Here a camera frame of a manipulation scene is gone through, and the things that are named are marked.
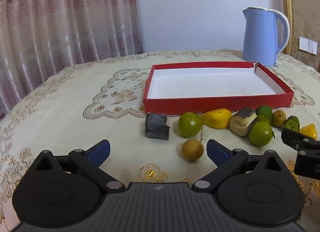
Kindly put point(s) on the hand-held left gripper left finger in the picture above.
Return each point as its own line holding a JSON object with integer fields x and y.
{"x": 98, "y": 151}

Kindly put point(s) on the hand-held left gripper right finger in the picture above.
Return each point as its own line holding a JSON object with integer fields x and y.
{"x": 217, "y": 150}

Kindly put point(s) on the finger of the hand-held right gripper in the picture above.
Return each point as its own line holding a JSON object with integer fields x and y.
{"x": 292, "y": 138}

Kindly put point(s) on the dark green cucumber end piece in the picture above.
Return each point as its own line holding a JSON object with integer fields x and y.
{"x": 293, "y": 123}

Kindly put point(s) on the yellow mango piece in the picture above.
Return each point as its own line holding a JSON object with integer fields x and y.
{"x": 308, "y": 130}
{"x": 216, "y": 119}

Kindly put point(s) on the olive brown round fruit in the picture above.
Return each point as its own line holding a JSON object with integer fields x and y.
{"x": 278, "y": 118}

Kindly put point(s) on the brown longan with stem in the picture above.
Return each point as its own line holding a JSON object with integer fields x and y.
{"x": 192, "y": 149}

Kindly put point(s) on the green round jujube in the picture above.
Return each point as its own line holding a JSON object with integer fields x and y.
{"x": 190, "y": 124}
{"x": 260, "y": 134}

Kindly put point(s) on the light green cucumber piece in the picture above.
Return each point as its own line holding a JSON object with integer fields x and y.
{"x": 264, "y": 111}

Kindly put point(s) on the red shallow cardboard box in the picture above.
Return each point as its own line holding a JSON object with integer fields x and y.
{"x": 212, "y": 84}

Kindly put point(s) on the cream embroidered tablecloth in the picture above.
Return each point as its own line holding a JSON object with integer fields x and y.
{"x": 75, "y": 111}

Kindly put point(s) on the blue electric kettle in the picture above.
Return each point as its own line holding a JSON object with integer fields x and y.
{"x": 260, "y": 36}

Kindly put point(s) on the pink patterned curtain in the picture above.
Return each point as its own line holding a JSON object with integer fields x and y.
{"x": 62, "y": 34}

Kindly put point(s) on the white wall switch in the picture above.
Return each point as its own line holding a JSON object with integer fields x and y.
{"x": 308, "y": 45}

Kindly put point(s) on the gold curved frame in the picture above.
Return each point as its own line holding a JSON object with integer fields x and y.
{"x": 287, "y": 1}

